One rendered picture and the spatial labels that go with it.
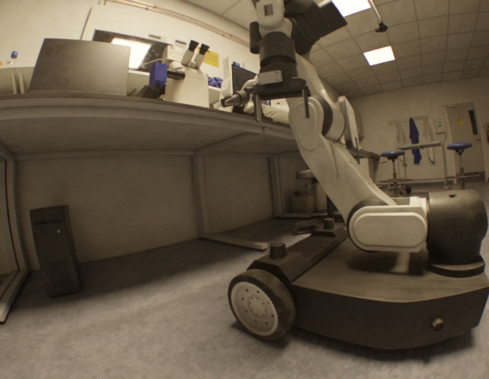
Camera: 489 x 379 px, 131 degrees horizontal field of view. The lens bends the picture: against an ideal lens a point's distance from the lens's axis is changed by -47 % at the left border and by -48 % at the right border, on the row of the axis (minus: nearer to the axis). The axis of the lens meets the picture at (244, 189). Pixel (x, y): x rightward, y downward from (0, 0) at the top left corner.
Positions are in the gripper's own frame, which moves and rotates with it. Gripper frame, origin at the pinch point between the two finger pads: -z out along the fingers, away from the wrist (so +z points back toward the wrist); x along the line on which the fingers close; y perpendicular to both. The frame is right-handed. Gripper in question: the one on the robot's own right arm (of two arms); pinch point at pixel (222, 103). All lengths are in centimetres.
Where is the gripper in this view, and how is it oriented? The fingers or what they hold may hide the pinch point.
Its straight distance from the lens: 121.3
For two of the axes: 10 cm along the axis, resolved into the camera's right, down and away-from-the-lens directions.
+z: 6.5, -4.9, 5.8
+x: 7.0, 1.2, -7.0
